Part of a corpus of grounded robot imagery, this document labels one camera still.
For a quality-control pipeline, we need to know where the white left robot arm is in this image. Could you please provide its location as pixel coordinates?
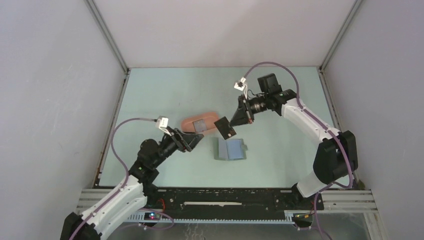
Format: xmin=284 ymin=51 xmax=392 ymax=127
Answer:
xmin=60 ymin=127 xmax=204 ymax=240

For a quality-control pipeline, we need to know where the right controller board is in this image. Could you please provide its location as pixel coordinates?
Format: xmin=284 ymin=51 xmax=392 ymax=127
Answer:
xmin=292 ymin=213 xmax=314 ymax=221

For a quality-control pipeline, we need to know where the aluminium frame rail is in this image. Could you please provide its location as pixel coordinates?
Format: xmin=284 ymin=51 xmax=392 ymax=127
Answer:
xmin=76 ymin=188 xmax=379 ymax=240

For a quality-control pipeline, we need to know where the silver VIP credit card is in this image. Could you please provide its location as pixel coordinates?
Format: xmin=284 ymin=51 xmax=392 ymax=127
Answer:
xmin=193 ymin=119 xmax=208 ymax=133

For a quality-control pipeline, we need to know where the left controller board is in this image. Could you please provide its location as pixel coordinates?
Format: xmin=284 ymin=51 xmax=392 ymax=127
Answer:
xmin=143 ymin=212 xmax=162 ymax=221

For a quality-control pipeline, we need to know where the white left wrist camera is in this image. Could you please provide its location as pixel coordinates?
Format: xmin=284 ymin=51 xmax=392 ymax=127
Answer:
xmin=155 ymin=116 xmax=169 ymax=130

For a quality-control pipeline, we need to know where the pink oval tray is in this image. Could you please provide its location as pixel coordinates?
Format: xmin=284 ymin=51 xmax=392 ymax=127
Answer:
xmin=180 ymin=111 xmax=220 ymax=135

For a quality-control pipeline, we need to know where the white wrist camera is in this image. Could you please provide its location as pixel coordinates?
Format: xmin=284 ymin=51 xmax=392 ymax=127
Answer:
xmin=233 ymin=77 xmax=248 ymax=99
xmin=155 ymin=116 xmax=169 ymax=130

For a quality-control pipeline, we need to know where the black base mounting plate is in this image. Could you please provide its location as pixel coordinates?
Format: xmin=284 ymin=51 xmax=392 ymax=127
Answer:
xmin=146 ymin=187 xmax=324 ymax=221

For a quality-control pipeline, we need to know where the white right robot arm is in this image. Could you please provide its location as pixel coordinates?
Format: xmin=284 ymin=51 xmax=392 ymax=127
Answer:
xmin=229 ymin=73 xmax=358 ymax=209

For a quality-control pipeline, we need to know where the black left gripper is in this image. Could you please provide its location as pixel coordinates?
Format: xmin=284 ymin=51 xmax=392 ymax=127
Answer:
xmin=152 ymin=126 xmax=204 ymax=168

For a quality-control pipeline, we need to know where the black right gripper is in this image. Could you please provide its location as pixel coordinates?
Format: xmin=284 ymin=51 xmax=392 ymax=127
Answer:
xmin=229 ymin=94 xmax=270 ymax=127

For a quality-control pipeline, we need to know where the black credit card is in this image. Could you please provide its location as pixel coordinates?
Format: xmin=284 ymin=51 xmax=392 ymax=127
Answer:
xmin=214 ymin=116 xmax=237 ymax=140

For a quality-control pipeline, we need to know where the controller board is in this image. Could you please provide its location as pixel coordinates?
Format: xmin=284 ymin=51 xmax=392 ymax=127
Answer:
xmin=292 ymin=213 xmax=314 ymax=221
xmin=143 ymin=212 xmax=162 ymax=221

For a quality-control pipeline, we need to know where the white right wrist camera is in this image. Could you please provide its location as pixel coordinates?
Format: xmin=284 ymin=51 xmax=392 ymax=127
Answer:
xmin=233 ymin=77 xmax=248 ymax=99

